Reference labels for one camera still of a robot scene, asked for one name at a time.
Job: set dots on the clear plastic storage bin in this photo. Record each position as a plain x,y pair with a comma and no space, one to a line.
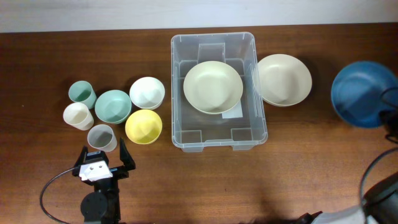
192,130

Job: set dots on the green cup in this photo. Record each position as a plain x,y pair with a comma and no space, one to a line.
83,92

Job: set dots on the dark blue plate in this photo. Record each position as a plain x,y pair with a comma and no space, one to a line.
356,93

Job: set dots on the white label in bin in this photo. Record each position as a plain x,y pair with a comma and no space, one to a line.
235,112

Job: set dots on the yellow bowl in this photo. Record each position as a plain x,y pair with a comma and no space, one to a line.
143,127

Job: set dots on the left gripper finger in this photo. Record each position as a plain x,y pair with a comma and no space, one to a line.
82,157
125,157

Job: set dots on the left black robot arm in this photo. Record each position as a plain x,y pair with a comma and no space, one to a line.
102,205

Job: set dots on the white bowl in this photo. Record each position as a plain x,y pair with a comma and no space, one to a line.
147,93

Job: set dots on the green bowl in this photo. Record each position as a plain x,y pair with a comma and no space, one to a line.
113,107

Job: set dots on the cream plate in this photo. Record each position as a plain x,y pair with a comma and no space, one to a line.
213,87

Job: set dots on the beige plate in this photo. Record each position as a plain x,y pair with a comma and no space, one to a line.
283,80

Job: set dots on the grey cup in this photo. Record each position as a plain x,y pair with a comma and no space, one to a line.
102,137

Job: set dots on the cream cup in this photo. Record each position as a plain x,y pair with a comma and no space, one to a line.
78,116

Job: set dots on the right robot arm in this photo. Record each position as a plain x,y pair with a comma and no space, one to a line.
377,205

